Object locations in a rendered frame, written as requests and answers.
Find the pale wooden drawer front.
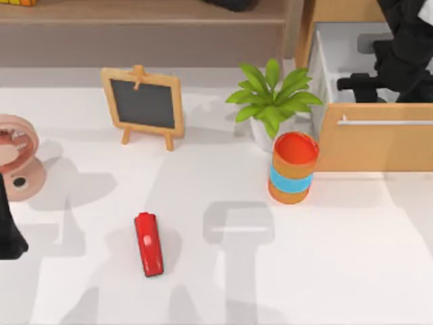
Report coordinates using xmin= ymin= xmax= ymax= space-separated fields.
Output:
xmin=317 ymin=102 xmax=433 ymax=173

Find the pale wooden cupboard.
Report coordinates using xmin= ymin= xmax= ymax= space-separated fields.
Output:
xmin=293 ymin=0 xmax=433 ymax=70

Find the green plant in white pot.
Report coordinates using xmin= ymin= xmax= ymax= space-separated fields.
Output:
xmin=225 ymin=58 xmax=324 ymax=152

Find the stack of coloured rings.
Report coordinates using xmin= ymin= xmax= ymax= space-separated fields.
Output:
xmin=267 ymin=131 xmax=320 ymax=205

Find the black object on shelf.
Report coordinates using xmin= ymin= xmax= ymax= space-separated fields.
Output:
xmin=202 ymin=0 xmax=259 ymax=14

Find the wooden framed blackboard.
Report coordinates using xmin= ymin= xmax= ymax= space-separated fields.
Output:
xmin=100 ymin=64 xmax=185 ymax=152

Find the brown wooden open shelf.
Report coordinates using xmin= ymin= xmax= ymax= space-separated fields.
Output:
xmin=0 ymin=0 xmax=294 ymax=68

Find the red stapler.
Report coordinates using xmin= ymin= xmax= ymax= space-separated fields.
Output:
xmin=133 ymin=211 xmax=166 ymax=279

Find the pink desk fan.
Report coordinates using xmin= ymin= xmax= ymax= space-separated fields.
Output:
xmin=0 ymin=113 xmax=47 ymax=202

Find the yellow and orange block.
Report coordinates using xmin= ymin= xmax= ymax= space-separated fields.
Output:
xmin=0 ymin=0 xmax=37 ymax=8

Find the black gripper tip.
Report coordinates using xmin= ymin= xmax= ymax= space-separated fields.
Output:
xmin=0 ymin=172 xmax=30 ymax=261

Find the long metal drawer handle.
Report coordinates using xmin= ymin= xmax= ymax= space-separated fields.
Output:
xmin=336 ymin=115 xmax=433 ymax=127

